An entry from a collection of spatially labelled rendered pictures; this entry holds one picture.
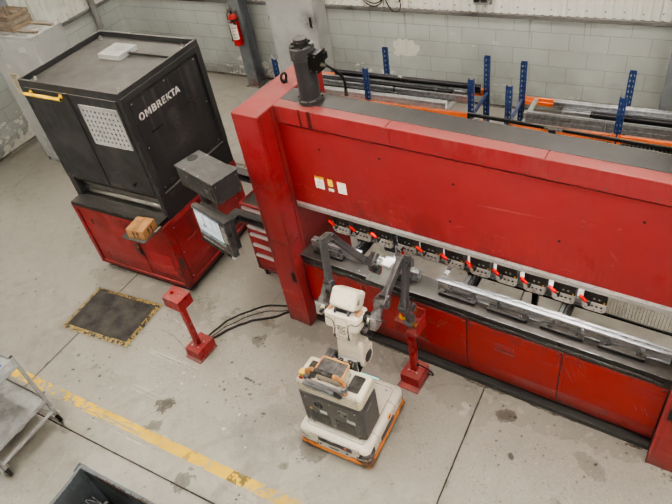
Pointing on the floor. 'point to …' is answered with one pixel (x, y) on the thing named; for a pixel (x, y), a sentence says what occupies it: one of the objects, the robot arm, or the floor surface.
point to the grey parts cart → (18, 407)
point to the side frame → (662, 439)
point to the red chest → (258, 236)
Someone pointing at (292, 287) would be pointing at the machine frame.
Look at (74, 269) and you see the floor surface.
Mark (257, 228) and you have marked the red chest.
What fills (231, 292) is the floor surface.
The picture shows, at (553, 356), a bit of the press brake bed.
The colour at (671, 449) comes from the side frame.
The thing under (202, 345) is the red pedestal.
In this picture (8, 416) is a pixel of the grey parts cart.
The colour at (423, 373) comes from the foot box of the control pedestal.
